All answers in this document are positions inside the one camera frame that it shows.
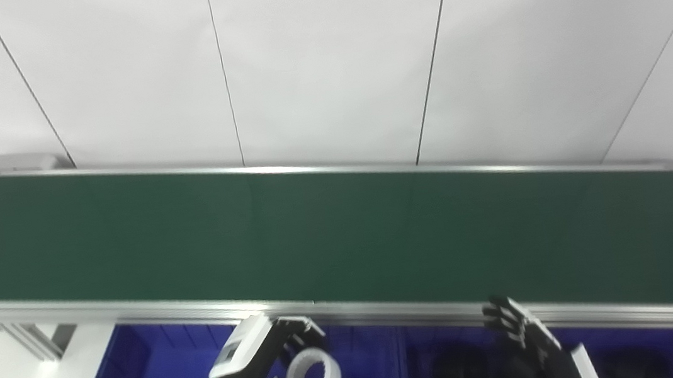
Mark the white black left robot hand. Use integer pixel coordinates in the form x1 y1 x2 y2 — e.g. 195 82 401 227
200 306 334 378

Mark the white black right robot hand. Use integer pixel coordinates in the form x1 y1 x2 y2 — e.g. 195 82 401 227
468 284 604 378

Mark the white toothed ring part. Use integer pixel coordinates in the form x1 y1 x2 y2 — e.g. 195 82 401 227
283 345 342 378

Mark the black cylindrical part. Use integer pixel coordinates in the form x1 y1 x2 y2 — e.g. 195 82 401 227
601 345 658 378
429 341 493 378

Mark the blue bin with white rings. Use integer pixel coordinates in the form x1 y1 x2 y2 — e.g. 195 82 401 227
57 293 404 378

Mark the blue bin with black parts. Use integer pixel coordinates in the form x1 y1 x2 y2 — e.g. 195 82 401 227
392 294 673 378

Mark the green conveyor belt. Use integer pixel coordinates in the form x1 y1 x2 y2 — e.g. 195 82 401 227
0 79 673 378
0 98 673 378

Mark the aluminium conveyor leg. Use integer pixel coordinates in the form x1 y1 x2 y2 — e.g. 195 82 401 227
0 314 81 367

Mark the grey conveyor end cap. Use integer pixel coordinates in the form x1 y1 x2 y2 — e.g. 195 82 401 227
0 149 60 178

